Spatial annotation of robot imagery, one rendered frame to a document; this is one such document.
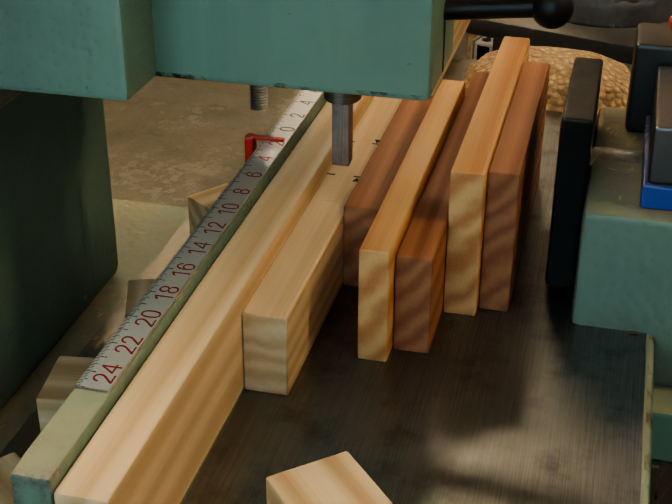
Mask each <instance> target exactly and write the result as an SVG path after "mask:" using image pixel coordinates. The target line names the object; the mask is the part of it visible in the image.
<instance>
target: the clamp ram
mask: <svg viewBox="0 0 672 504"><path fill-rule="evenodd" d="M602 69H603V61H602V60H601V59H594V58H582V57H577V58H575V60H574V64H573V68H572V73H571V78H570V82H569V87H568V91H567V96H566V100H565V105H564V109H563V114H562V118H561V126H560V136H559V146H558V156H557V166H556V176H555V186H554V196H553V206H552V216H551V226H550V236H549V246H548V256H547V266H546V276H545V282H546V284H548V285H554V286H562V287H570V288H571V287H574V286H575V277H576V268H577V259H578V250H579V242H580V233H581V224H582V216H583V209H584V202H585V196H586V189H587V182H588V176H589V169H590V166H591V165H592V163H593V162H594V161H596V160H598V159H601V160H611V161H621V162H631V163H641V164H642V157H643V151H636V150H625V149H615V148H605V147H595V146H594V148H593V143H594V136H595V129H596V121H597V112H598V104H599V95H600V86H601V77H602Z"/></svg>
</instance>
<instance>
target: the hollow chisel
mask: <svg viewBox="0 0 672 504"><path fill-rule="evenodd" d="M352 154H353V104H350V105H336V104H332V165H340V166H349V164H350V163H351V161H352Z"/></svg>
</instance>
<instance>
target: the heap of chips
mask: <svg viewBox="0 0 672 504"><path fill-rule="evenodd" d="M497 53H498V50H495V51H491V52H489V53H486V54H485V55H483V56H482V57H480V58H479V60H478V61H477V62H473V61H471V64H470V66H469V68H468V70H467V73H466V75H465V77H464V79H463V81H464V82H465V93H466V90H467V88H468V86H469V83H470V81H471V79H472V76H473V74H474V72H487V73H490V71H491V68H492V66H493V63H494V61H495V58H496V55H497ZM577 57H582V58H594V59H601V60H602V61H603V69H602V77H601V86H600V95H599V104H598V112H599V110H600V109H601V108H603V107H613V108H624V109H627V100H628V92H629V84H630V76H631V73H630V71H629V69H628V68H627V67H626V66H625V65H624V64H622V63H620V62H618V61H616V60H613V59H611V58H608V57H606V56H603V55H601V54H598V53H594V52H590V51H584V50H576V49H568V48H560V47H550V46H530V47H529V59H528V62H538V63H548V64H550V71H549V82H548V92H547V103H546V111H557V112H563V109H564V105H565V100H566V96H567V91H568V87H569V82H570V78H571V73H572V68H573V64H574V60H575V58H577ZM465 93H464V95H465ZM598 112H597V115H598Z"/></svg>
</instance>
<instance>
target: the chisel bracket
mask: <svg viewBox="0 0 672 504"><path fill-rule="evenodd" d="M445 1H446V0H151V4H152V18H153V33H154V47H155V61H156V75H155V76H160V77H171V78H181V79H192V80H203V81H214V82H224V83H235V84H246V85H257V86H267V87H278V88H289V89H299V90H310V91H321V92H324V99H325V100H326V101H328V102H329V103H332V104H336V105H350V104H354V103H356V102H358V101H359V100H360V99H361V97H362V95H364V96H375V97H385V98H396V99H407V100H417V101H424V100H428V99H429V98H430V96H431V94H432V92H433V90H434V88H435V86H436V84H437V82H438V80H439V78H440V76H441V74H442V72H443V71H444V68H445V66H446V64H447V62H448V60H449V58H450V55H451V53H452V51H453V33H454V20H444V6H445Z"/></svg>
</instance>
